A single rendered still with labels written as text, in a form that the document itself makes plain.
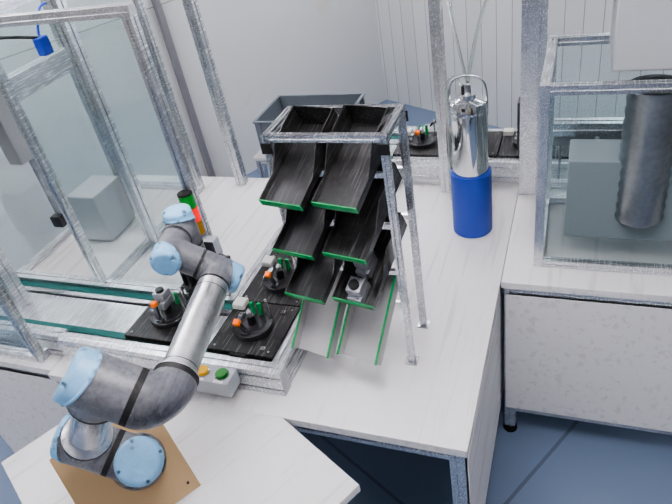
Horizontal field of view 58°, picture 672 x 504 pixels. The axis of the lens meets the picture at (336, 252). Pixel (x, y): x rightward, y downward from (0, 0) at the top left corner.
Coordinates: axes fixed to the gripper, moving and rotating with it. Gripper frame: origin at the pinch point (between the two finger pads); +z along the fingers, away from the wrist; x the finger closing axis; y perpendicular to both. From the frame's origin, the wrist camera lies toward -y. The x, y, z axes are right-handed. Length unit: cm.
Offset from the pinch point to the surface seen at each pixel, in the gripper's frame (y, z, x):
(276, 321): -23.4, 26.3, 1.8
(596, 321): -67, 52, 103
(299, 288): -15.4, 3.0, 18.5
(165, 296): -19.2, 16.5, -36.7
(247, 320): -18.4, 22.3, -5.7
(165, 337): -9.5, 26.4, -34.4
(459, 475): 4, 52, 67
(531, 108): -127, -3, 75
